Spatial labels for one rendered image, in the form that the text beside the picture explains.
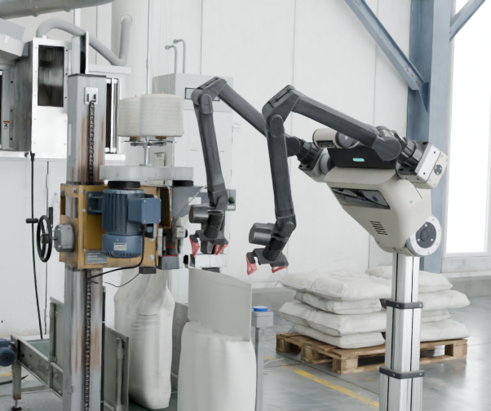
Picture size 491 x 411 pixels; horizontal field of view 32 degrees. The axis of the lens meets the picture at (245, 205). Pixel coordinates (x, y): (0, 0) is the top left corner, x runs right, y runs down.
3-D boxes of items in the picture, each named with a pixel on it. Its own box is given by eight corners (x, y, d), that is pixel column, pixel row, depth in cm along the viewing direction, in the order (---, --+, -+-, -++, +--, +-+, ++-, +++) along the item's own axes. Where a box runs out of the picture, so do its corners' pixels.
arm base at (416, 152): (414, 143, 282) (399, 174, 280) (399, 130, 278) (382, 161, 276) (432, 143, 274) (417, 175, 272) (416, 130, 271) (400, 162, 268)
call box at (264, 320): (273, 326, 348) (273, 311, 347) (256, 327, 344) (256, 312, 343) (263, 322, 355) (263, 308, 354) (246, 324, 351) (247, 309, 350)
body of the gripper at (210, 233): (194, 233, 325) (198, 218, 322) (218, 232, 330) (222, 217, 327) (201, 244, 320) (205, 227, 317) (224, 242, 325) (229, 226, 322)
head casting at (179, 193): (224, 254, 350) (227, 181, 348) (170, 255, 338) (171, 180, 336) (192, 246, 376) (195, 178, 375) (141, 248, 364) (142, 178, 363)
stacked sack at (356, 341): (387, 346, 614) (388, 329, 613) (338, 351, 593) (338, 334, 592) (334, 329, 672) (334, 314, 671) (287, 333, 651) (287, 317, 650)
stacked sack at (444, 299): (475, 310, 646) (475, 291, 645) (404, 315, 613) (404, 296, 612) (435, 301, 684) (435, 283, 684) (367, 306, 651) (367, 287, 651)
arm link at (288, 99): (286, 87, 250) (279, 75, 259) (263, 126, 255) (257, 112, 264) (406, 143, 268) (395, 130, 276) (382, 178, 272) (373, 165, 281)
